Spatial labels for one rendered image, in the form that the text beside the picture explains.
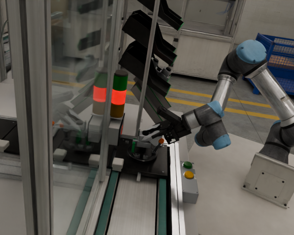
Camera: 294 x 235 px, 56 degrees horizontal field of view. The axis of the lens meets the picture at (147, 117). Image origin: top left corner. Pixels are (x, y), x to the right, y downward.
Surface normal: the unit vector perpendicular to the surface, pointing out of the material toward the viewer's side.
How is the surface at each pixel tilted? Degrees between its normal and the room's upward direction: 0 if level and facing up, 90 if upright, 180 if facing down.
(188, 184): 0
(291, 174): 90
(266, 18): 90
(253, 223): 0
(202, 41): 90
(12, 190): 0
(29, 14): 90
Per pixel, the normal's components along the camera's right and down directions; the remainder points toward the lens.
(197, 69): -0.07, 0.46
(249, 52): 0.14, -0.30
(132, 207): 0.14, -0.87
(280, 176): -0.50, 0.34
